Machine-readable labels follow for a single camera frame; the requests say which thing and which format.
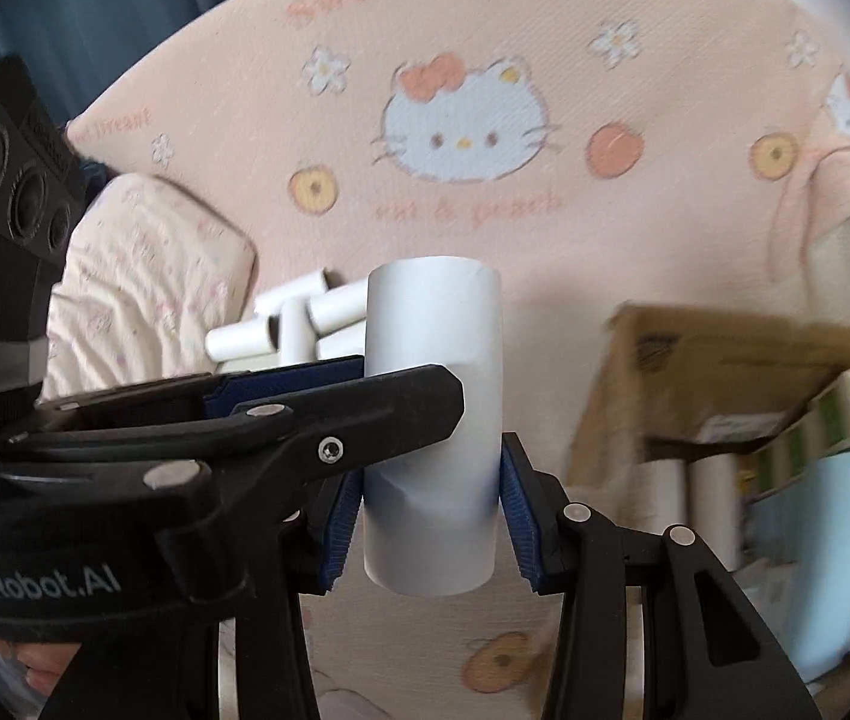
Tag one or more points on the pink printed blanket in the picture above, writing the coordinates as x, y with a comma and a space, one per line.
582, 187

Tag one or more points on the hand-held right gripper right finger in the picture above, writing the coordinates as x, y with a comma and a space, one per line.
526, 525

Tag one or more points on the brown cardboard box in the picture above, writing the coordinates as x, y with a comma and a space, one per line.
695, 360

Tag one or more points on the cream floral pillow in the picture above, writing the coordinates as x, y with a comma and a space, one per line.
140, 277

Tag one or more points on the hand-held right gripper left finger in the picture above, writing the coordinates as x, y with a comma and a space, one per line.
339, 532

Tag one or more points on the dark blue cloth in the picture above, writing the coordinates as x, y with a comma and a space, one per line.
132, 0

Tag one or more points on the light blue pack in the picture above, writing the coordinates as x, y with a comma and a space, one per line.
808, 555

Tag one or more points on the green white carton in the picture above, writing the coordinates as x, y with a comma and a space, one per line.
845, 405

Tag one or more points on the pile of white tubes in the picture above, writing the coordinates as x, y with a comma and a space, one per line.
290, 315

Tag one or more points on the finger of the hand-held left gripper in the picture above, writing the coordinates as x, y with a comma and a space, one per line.
395, 405
282, 384

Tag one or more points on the white cardboard tube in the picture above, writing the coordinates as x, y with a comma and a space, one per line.
663, 502
714, 510
432, 330

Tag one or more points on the white paper packet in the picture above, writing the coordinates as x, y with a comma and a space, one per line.
748, 427

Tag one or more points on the person's left hand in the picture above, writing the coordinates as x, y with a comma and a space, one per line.
50, 667

